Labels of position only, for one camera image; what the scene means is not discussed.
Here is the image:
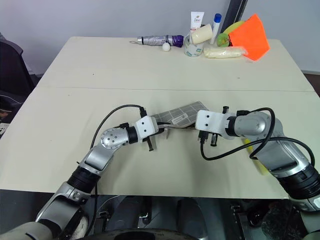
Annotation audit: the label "white Dove tube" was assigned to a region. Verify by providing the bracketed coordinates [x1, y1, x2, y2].
[189, 11, 206, 34]

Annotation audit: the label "white bottle blue cap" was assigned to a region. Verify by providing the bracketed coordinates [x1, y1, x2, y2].
[210, 12, 223, 45]

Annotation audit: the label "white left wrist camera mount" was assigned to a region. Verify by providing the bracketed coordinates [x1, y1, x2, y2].
[134, 115, 159, 141]

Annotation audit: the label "black chair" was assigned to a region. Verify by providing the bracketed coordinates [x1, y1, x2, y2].
[0, 31, 36, 137]

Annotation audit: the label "yellow highlighter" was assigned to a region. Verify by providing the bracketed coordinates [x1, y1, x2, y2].
[242, 138, 270, 177]

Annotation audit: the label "green toy fruit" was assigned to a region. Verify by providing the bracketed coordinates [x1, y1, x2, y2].
[216, 32, 231, 48]

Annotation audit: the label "cream cylinder roll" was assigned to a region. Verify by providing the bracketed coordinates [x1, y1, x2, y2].
[190, 23, 214, 46]

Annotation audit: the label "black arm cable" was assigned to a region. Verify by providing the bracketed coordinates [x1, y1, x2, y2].
[90, 104, 149, 201]
[199, 105, 316, 167]

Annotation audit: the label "dark upright pole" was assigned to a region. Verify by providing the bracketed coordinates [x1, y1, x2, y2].
[227, 0, 249, 29]

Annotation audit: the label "grey grid pouch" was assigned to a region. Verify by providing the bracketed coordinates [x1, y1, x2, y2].
[150, 100, 210, 131]

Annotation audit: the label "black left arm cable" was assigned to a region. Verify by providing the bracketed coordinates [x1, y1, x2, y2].
[90, 104, 149, 201]

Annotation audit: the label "silver folded umbrella purple strap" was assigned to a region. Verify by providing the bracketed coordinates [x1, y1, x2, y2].
[129, 34, 186, 48]

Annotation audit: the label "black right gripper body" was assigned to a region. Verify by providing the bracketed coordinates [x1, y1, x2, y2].
[197, 128, 219, 138]

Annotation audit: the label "clear bag white contents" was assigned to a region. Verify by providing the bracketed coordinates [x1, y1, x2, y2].
[202, 45, 249, 60]

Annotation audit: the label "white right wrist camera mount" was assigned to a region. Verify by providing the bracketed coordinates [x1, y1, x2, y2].
[194, 109, 237, 137]

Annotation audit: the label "orange cloth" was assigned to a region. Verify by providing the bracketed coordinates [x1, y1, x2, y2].
[228, 13, 272, 62]

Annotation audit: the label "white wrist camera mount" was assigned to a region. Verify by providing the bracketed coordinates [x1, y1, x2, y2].
[134, 115, 159, 141]
[194, 109, 237, 137]

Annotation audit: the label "white cup green print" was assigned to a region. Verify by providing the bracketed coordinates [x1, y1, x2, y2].
[183, 34, 206, 58]

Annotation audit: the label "yellow banana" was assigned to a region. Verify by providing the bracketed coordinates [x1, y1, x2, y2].
[222, 20, 246, 35]

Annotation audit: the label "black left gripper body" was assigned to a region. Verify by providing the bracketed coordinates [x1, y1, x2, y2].
[141, 125, 168, 144]

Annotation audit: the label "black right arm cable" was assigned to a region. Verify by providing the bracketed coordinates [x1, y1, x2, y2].
[199, 105, 316, 167]

